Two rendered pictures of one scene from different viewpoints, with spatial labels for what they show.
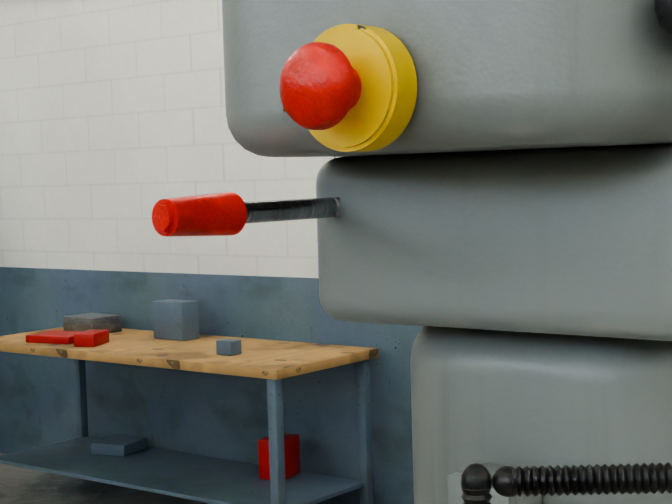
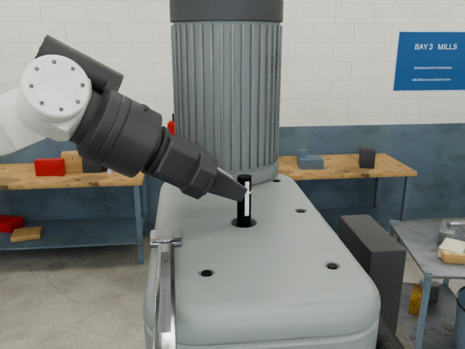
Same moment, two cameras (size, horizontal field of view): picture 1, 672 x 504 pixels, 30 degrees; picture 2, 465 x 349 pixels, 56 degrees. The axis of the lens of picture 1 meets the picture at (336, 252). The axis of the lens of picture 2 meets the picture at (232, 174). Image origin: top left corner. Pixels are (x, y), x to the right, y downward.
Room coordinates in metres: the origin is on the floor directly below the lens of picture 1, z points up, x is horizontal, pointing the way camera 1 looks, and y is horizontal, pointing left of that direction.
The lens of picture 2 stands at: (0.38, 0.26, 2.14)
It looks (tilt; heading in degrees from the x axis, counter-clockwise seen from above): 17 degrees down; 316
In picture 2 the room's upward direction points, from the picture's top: straight up
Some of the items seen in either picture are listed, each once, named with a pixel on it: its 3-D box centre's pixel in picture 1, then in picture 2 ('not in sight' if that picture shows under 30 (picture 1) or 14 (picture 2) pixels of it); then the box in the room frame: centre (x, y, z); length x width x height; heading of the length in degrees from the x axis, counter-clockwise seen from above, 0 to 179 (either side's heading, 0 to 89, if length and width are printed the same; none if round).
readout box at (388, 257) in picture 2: not in sight; (368, 271); (0.81, -0.60, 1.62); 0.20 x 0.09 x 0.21; 142
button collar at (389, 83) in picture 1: (355, 88); not in sight; (0.60, -0.01, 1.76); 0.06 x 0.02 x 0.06; 52
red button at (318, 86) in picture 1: (325, 86); not in sight; (0.58, 0.00, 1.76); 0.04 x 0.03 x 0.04; 52
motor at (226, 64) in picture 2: not in sight; (226, 88); (0.98, -0.31, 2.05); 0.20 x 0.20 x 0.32
